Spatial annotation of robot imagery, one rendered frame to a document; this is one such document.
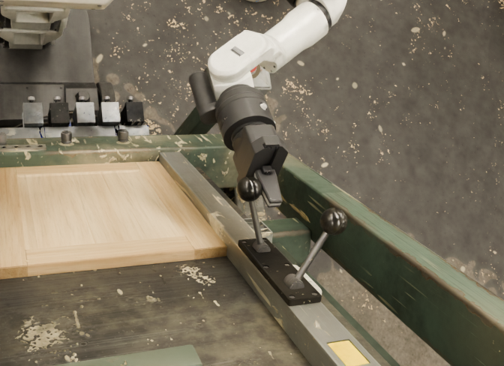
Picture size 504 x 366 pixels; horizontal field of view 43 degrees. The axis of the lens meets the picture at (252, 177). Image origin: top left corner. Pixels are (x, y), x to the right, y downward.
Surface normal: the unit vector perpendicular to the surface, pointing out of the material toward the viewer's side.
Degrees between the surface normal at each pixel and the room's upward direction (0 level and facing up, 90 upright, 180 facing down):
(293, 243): 32
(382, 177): 0
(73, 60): 0
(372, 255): 90
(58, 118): 0
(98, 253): 58
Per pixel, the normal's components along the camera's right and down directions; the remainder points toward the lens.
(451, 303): -0.93, 0.05
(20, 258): 0.07, -0.95
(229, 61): -0.11, -0.56
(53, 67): 0.35, -0.24
